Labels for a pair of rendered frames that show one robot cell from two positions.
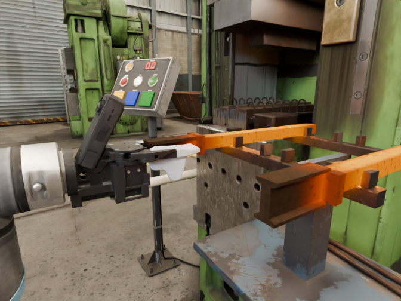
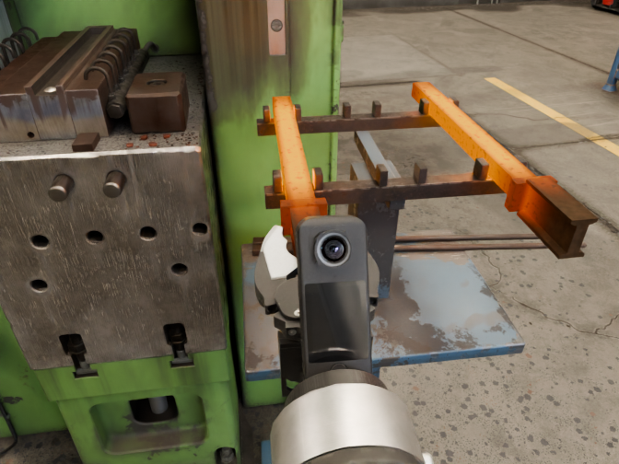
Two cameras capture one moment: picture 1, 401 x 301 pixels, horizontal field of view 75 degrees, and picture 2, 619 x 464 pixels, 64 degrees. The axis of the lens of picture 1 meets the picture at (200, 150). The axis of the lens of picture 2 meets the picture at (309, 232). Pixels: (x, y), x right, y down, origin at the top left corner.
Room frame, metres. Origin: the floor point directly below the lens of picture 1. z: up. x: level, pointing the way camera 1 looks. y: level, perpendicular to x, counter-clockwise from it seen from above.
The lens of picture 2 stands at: (0.30, 0.39, 1.23)
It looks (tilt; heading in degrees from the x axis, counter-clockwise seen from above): 34 degrees down; 294
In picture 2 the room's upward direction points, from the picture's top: straight up
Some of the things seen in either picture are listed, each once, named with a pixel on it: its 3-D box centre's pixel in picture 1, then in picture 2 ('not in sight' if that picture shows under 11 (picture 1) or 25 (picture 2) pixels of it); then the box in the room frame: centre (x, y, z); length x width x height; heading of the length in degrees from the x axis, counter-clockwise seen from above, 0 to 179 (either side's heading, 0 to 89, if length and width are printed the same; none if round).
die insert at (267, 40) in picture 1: (284, 40); not in sight; (1.09, -0.33, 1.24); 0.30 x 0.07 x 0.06; 122
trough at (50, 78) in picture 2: (273, 104); (77, 53); (1.06, -0.29, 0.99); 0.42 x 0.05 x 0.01; 122
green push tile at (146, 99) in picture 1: (147, 99); not in sight; (1.24, 0.25, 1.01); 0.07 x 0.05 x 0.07; 57
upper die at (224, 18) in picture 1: (274, 18); not in sight; (1.09, -0.28, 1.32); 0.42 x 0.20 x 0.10; 122
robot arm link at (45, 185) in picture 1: (47, 175); (350, 451); (0.35, 0.22, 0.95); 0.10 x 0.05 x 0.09; 30
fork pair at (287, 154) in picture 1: (316, 144); (379, 137); (0.46, -0.21, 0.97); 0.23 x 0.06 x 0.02; 121
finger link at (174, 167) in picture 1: (176, 163); not in sight; (0.42, 0.04, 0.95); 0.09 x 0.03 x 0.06; 108
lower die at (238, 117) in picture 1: (268, 113); (69, 74); (1.09, -0.28, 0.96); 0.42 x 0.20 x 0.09; 122
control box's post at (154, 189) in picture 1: (154, 180); not in sight; (1.40, 0.26, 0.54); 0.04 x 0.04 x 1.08; 32
